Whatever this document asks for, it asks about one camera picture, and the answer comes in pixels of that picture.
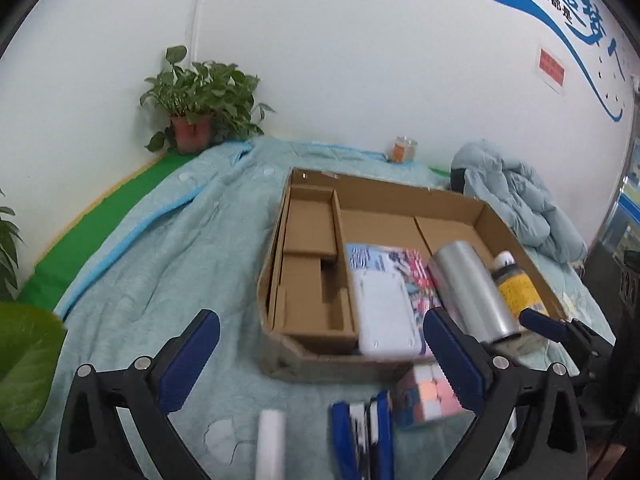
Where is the potted green plant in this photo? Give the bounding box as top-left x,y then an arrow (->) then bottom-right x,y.
139,46 -> 275,155

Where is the pastel puzzle cube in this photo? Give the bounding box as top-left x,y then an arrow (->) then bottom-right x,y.
392,362 -> 468,430

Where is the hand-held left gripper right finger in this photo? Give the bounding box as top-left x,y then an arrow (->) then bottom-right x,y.
422,306 -> 588,480

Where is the yellow label bottle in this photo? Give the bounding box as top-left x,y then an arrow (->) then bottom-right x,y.
492,251 -> 551,321

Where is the white plastic case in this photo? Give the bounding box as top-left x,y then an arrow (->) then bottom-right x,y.
352,271 -> 425,358

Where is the dark cabinet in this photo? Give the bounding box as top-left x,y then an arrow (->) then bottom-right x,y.
582,247 -> 640,376

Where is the silver metal tumbler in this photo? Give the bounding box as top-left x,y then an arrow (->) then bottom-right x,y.
426,241 -> 522,345

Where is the large-leaf green plant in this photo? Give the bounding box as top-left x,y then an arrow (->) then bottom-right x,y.
0,190 -> 68,433

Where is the blue stapler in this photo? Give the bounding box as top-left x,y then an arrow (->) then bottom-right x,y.
330,391 -> 396,480

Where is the colourful booklet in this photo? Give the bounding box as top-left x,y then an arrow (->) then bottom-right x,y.
346,244 -> 443,358

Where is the cardboard box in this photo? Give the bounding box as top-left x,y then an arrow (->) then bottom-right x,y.
256,167 -> 573,383

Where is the blue wall decal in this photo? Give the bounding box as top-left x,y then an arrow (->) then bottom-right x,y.
430,0 -> 628,122

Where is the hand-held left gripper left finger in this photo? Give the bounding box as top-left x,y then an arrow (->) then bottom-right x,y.
56,309 -> 221,480

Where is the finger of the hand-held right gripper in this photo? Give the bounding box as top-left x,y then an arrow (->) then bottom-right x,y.
519,309 -> 616,386

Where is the glass jar orange label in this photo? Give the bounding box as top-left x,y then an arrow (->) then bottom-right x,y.
389,136 -> 418,163

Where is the blue framed wall panel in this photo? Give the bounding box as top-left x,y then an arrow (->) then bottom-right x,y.
597,142 -> 640,261

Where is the light blue puffer jacket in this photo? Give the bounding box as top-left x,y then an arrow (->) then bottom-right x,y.
450,140 -> 590,263

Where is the teal quilted blanket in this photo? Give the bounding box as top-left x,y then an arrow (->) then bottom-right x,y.
40,139 -> 616,480

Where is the green mat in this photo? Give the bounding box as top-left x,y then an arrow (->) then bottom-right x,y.
17,152 -> 201,306

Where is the red wall sign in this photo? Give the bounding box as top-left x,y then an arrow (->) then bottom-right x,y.
537,45 -> 568,96

